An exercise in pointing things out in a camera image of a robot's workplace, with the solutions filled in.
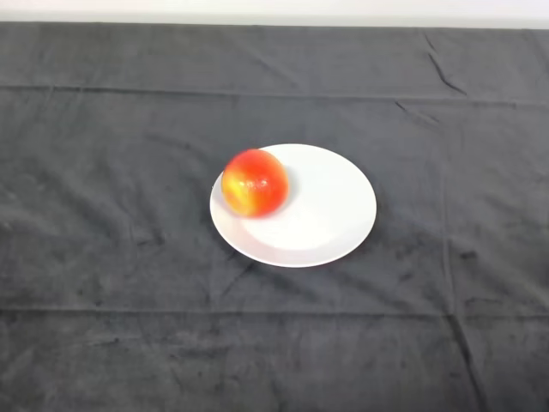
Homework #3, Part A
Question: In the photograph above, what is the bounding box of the white round plate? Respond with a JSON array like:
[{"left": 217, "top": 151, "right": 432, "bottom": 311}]
[{"left": 209, "top": 142, "right": 378, "bottom": 269}]

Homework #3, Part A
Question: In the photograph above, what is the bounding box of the red yellow apple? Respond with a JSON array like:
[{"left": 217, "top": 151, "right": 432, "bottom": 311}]
[{"left": 220, "top": 148, "right": 289, "bottom": 219}]

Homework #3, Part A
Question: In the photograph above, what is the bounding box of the black cloth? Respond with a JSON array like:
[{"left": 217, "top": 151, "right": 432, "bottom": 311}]
[{"left": 0, "top": 21, "right": 549, "bottom": 412}]

